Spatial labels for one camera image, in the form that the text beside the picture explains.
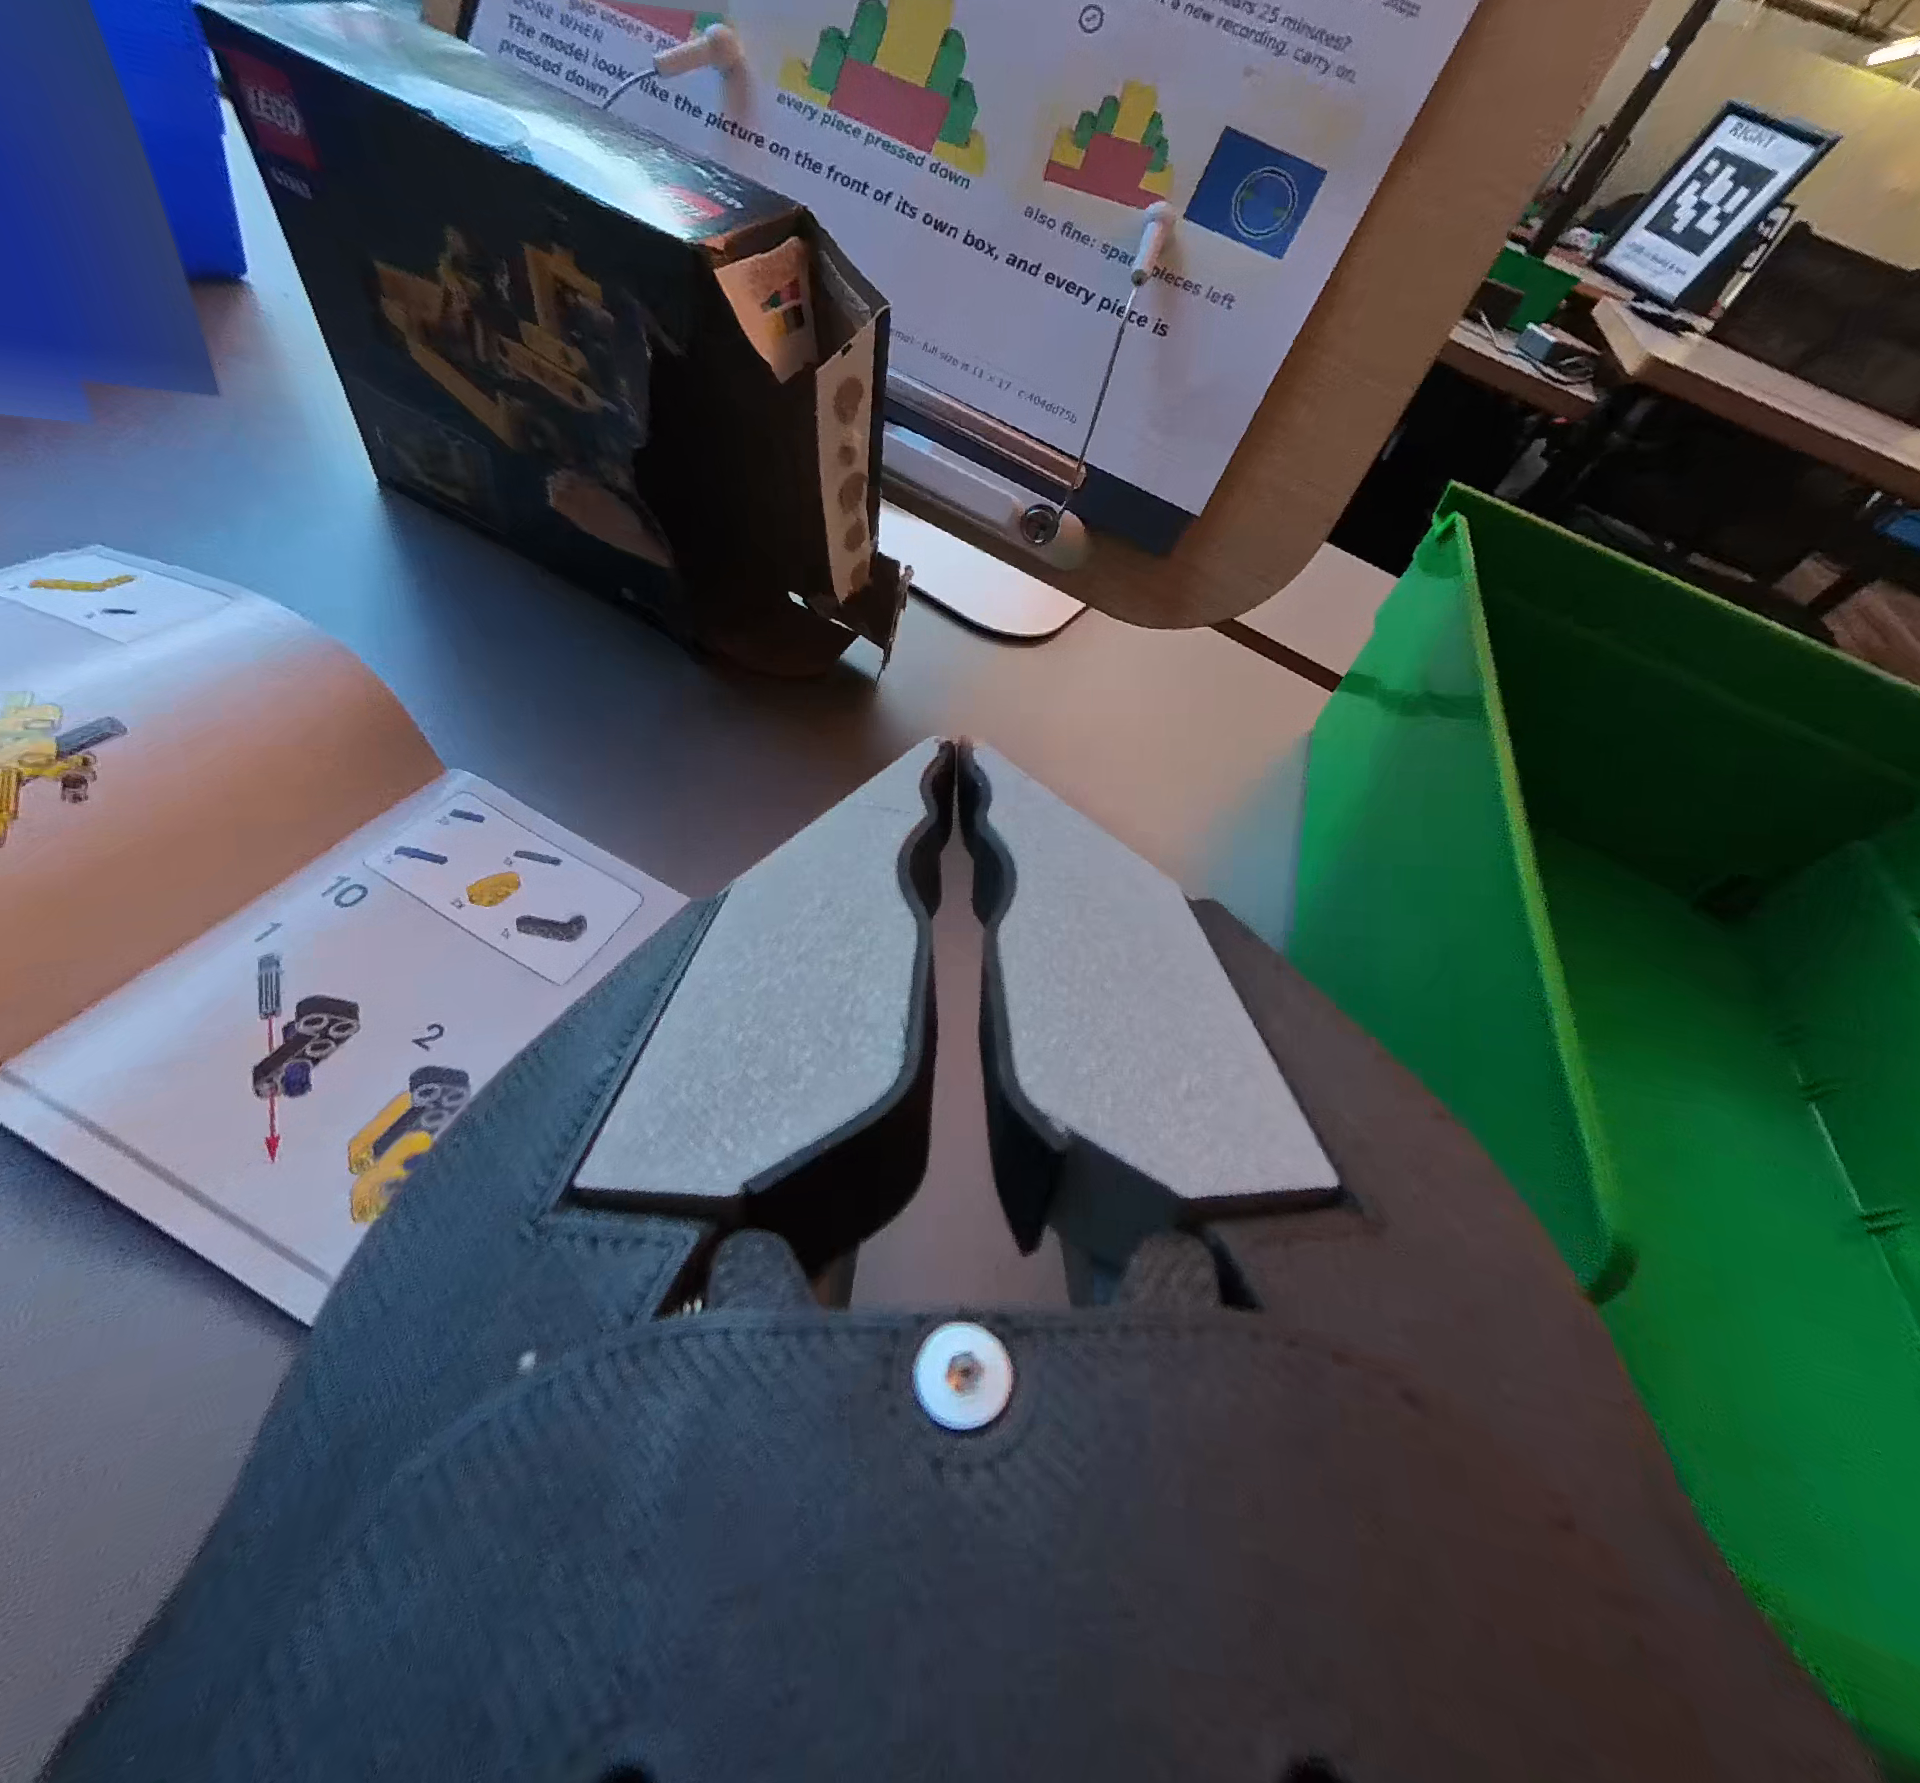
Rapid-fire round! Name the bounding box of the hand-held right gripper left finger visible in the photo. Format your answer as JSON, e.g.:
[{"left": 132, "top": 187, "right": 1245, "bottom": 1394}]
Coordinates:
[{"left": 572, "top": 737, "right": 957, "bottom": 1284}]

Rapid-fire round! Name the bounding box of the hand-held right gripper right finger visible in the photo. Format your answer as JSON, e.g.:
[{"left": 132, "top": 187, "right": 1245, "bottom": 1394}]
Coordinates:
[{"left": 957, "top": 740, "right": 1341, "bottom": 1293}]

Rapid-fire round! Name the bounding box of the black toy brick set box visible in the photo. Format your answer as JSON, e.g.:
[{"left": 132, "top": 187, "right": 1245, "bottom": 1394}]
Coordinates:
[{"left": 198, "top": 0, "right": 913, "bottom": 679}]

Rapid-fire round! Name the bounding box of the green plastic bin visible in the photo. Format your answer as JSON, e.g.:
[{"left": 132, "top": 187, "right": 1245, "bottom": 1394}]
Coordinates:
[{"left": 1283, "top": 481, "right": 1920, "bottom": 1783}]

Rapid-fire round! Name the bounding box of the open instruction booklet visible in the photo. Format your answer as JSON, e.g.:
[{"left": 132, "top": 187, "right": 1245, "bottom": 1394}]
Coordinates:
[{"left": 0, "top": 546, "right": 692, "bottom": 1326}]

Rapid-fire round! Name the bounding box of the wooden document holder board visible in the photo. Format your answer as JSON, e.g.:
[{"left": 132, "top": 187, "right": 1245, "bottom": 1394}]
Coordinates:
[{"left": 421, "top": 0, "right": 1697, "bottom": 633}]

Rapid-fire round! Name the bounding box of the background wooden desk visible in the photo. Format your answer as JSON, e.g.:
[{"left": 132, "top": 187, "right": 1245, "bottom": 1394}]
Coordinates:
[{"left": 1441, "top": 247, "right": 1920, "bottom": 510}]

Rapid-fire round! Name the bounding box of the printed instruction sheet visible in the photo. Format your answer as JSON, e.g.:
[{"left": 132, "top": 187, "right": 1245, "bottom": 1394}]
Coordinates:
[{"left": 469, "top": 0, "right": 1559, "bottom": 522}]

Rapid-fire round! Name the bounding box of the printed marker tag stand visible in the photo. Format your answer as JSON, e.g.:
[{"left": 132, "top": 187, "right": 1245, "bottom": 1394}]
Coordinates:
[{"left": 1594, "top": 101, "right": 1845, "bottom": 312}]

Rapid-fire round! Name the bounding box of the blue sheet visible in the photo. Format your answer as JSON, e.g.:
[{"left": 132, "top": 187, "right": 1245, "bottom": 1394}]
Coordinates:
[{"left": 0, "top": 0, "right": 221, "bottom": 426}]

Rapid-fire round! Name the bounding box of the blue plastic bin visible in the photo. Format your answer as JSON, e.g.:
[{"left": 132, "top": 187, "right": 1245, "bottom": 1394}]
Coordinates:
[{"left": 32, "top": 0, "right": 250, "bottom": 283}]

